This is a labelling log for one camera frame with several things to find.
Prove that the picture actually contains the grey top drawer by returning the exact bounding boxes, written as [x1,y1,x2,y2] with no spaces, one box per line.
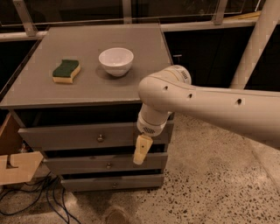
[17,120,175,152]

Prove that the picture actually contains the grey bottom drawer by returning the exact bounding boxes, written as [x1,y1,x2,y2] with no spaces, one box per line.
[61,174,164,192]

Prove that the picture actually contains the grey drawer cabinet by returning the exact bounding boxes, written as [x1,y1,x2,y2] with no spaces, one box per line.
[1,24,173,183]

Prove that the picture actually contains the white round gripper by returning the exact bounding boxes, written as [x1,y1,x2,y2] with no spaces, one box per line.
[133,104,171,165]

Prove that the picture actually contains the brown cardboard panel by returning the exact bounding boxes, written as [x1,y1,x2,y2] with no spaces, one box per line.
[0,114,22,156]

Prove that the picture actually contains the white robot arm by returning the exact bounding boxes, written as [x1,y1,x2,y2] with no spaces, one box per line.
[133,66,280,165]

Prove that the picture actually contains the black cable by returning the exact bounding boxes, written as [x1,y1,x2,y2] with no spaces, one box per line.
[0,171,74,224]

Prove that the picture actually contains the white diagonal pole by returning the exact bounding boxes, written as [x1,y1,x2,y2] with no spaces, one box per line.
[230,0,280,89]

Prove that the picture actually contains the blue cable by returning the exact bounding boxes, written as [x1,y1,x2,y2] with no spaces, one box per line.
[0,176,82,224]

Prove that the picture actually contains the white ceramic bowl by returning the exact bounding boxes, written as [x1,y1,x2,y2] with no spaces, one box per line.
[99,47,134,77]

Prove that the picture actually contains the green yellow sponge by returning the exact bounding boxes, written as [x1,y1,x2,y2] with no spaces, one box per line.
[52,59,81,84]

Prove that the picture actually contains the metal railing frame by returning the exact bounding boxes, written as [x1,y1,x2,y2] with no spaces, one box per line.
[0,0,266,42]

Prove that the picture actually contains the grey middle drawer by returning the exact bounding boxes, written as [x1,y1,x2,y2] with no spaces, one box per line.
[44,152,168,175]

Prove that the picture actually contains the grey drawer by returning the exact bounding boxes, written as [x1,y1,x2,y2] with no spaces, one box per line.
[17,120,175,152]
[44,152,168,175]
[61,174,164,192]

